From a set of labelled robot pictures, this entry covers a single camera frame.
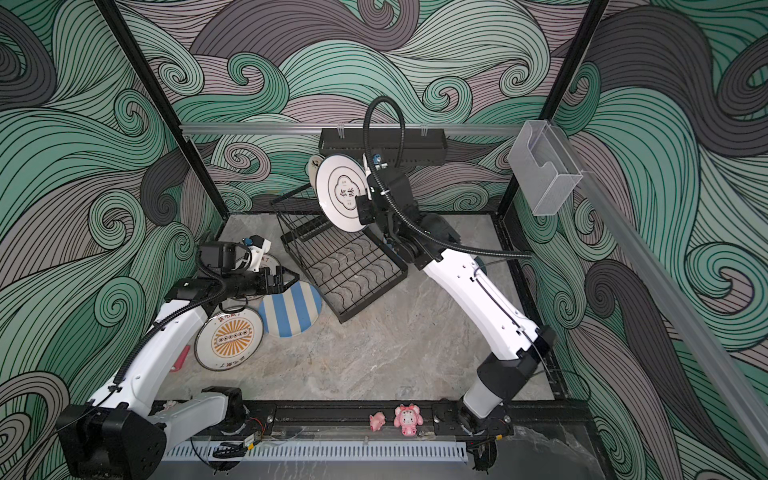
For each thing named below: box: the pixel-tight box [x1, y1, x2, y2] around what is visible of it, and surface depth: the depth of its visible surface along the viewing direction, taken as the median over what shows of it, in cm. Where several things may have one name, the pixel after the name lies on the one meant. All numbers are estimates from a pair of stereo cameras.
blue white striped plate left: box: [259, 281, 323, 337], surface depth 94 cm
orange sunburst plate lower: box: [194, 308, 264, 371], surface depth 87 cm
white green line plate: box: [316, 154, 369, 233], surface depth 74 cm
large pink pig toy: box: [394, 403, 424, 437], surface depth 73 cm
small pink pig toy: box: [369, 412, 386, 432], surface depth 73 cm
